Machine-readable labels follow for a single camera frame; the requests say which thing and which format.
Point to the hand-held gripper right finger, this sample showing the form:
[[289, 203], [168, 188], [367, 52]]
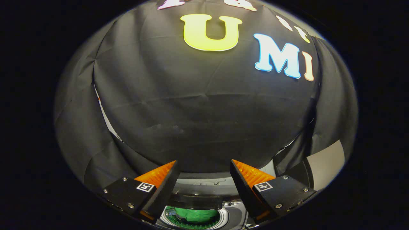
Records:
[[244, 191]]

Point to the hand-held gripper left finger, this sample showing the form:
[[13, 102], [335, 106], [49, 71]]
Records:
[[164, 195]]

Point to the green polo shirt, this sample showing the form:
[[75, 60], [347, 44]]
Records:
[[195, 214]]

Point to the black backdrop cloth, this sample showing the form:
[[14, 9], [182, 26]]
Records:
[[191, 111]]

